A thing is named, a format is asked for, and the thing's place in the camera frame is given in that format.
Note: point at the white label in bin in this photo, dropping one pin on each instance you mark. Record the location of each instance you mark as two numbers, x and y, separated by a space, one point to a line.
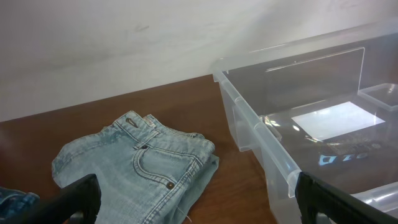
336 120

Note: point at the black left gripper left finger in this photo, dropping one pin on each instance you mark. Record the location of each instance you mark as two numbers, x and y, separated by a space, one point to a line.
78 202

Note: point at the light blue folded jeans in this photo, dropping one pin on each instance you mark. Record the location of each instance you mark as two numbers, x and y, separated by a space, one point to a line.
147 173

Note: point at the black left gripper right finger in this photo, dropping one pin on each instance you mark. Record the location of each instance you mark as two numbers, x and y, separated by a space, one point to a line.
320 202

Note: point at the dark blue folded jeans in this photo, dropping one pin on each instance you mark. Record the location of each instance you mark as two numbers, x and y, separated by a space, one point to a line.
14 202

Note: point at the clear plastic storage bin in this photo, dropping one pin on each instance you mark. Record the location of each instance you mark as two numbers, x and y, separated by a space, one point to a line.
326 105

